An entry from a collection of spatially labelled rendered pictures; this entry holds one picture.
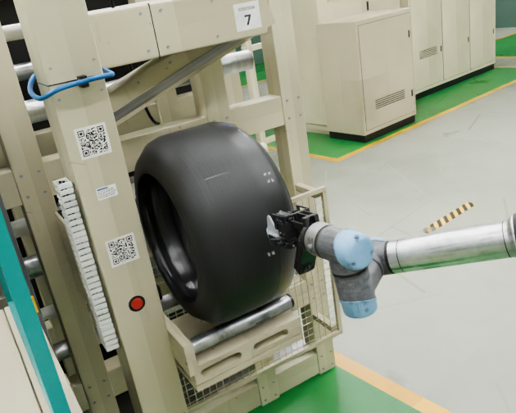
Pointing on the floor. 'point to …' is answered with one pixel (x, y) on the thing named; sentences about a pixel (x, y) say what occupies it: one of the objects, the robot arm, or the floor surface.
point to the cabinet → (368, 73)
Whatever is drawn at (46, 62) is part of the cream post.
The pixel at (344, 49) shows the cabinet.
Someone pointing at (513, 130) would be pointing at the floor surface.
